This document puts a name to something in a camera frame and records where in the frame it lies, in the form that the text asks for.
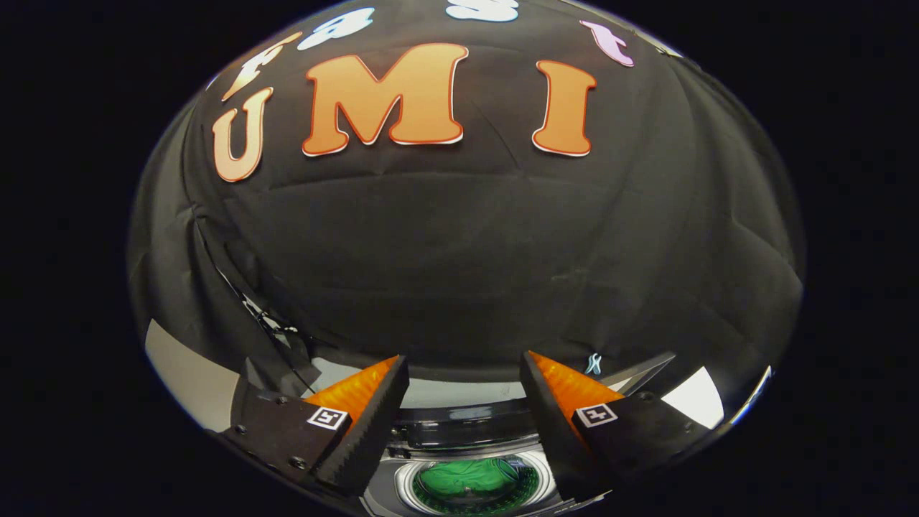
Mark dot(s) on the light blue clip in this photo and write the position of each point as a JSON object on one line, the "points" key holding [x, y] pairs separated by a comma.
{"points": [[593, 363]]}

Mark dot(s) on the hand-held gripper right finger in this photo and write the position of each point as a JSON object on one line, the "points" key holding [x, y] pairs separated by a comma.
{"points": [[549, 424]]}

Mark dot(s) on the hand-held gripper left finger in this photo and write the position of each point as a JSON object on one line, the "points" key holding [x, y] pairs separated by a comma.
{"points": [[373, 431]]}

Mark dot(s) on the dark glossy washing machine lid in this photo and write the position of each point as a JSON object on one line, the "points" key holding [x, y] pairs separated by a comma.
{"points": [[459, 425]]}

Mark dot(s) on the black backdrop cloth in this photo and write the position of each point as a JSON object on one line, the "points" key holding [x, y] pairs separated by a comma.
{"points": [[467, 251]]}

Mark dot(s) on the green polo shirt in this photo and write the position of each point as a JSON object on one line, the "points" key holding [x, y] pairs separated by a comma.
{"points": [[467, 477]]}

